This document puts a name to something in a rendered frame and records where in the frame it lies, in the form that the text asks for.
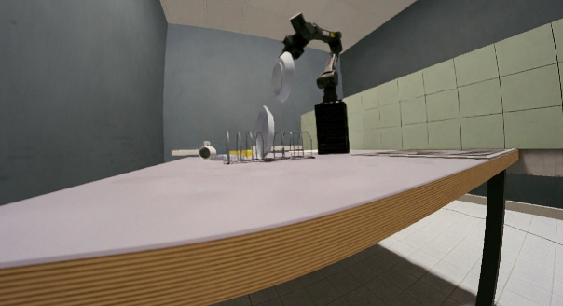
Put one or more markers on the blue and white checkered towel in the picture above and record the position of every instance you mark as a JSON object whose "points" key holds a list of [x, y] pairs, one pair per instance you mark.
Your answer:
{"points": [[224, 157]]}

